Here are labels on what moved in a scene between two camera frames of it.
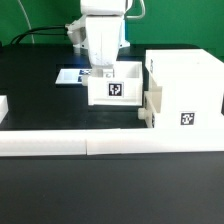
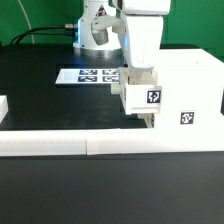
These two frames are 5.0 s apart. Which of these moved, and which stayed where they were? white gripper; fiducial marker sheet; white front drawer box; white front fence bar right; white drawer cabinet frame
Moved: white gripper
Stayed: white front drawer box; fiducial marker sheet; white front fence bar right; white drawer cabinet frame
